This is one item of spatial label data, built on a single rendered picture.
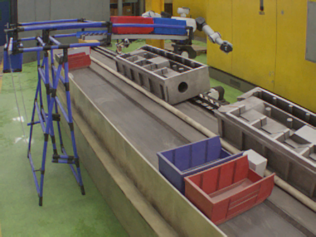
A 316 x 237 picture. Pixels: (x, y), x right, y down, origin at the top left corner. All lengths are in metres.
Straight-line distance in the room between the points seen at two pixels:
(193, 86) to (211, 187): 1.11
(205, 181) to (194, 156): 0.23
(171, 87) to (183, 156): 0.84
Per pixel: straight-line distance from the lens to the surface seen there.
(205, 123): 1.90
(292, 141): 1.42
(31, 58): 8.31
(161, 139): 1.70
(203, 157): 1.42
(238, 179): 1.32
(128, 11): 12.34
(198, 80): 2.21
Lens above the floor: 1.53
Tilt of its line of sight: 24 degrees down
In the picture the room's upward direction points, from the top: 1 degrees counter-clockwise
